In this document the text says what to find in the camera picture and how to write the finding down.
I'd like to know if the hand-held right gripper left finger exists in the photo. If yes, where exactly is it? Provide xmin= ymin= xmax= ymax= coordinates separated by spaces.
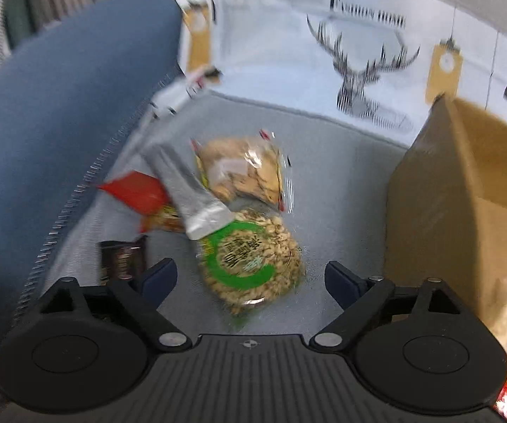
xmin=37 ymin=258 xmax=191 ymax=353

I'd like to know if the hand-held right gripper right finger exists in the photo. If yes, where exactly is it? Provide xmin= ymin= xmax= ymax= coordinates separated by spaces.
xmin=309 ymin=261 xmax=461 ymax=353

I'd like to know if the dark brown chocolate bar packet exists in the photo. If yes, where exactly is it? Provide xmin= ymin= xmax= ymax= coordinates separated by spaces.
xmin=99 ymin=235 xmax=149 ymax=286

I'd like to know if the green-label bag of nuts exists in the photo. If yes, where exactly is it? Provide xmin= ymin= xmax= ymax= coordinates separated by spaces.
xmin=196 ymin=209 xmax=306 ymax=323

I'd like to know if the silver foil packet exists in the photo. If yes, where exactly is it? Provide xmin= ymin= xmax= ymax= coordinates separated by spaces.
xmin=145 ymin=143 xmax=235 ymax=241

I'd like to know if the brown cardboard box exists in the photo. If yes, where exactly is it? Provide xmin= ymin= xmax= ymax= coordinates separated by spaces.
xmin=383 ymin=94 xmax=507 ymax=423

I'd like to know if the clear bag of tan biscuits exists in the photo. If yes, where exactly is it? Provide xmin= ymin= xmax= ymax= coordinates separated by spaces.
xmin=192 ymin=134 xmax=295 ymax=211

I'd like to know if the grey deer-print sofa cover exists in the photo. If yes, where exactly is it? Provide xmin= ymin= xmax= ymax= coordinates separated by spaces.
xmin=11 ymin=0 xmax=507 ymax=331

